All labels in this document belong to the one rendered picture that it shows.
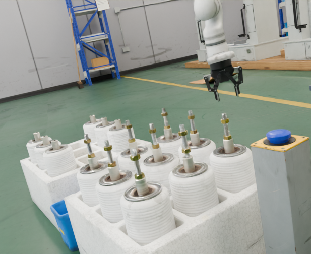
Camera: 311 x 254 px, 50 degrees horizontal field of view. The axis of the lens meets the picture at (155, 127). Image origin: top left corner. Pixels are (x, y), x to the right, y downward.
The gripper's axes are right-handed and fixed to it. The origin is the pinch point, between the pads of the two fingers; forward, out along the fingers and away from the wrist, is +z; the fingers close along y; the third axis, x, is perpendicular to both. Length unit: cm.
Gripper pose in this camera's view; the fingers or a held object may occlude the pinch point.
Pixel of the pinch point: (227, 94)
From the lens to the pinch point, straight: 125.6
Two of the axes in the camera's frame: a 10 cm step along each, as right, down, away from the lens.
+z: 2.8, 8.9, 3.5
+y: -9.6, 2.5, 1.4
